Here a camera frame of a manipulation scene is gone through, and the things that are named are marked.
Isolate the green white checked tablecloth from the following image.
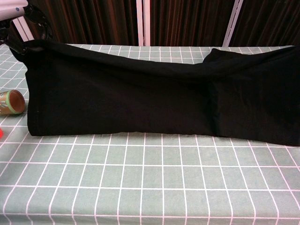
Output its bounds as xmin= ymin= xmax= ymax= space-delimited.
xmin=0 ymin=43 xmax=300 ymax=225

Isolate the black T-shirt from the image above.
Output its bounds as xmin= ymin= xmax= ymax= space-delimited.
xmin=9 ymin=39 xmax=300 ymax=148

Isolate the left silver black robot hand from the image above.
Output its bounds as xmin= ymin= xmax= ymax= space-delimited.
xmin=0 ymin=0 xmax=51 ymax=56

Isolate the green paper cup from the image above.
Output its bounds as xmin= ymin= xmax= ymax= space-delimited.
xmin=0 ymin=90 xmax=26 ymax=116

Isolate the white slanted frame post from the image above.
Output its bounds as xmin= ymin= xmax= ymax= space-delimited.
xmin=223 ymin=0 xmax=244 ymax=46
xmin=11 ymin=18 xmax=36 ymax=44

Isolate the white upright frame post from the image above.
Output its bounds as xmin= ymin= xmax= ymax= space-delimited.
xmin=135 ymin=0 xmax=144 ymax=46
xmin=143 ymin=0 xmax=151 ymax=46

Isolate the dark brown pleated curtain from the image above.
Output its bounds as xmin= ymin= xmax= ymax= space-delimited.
xmin=150 ymin=0 xmax=235 ymax=46
xmin=35 ymin=0 xmax=139 ymax=46
xmin=231 ymin=0 xmax=300 ymax=46

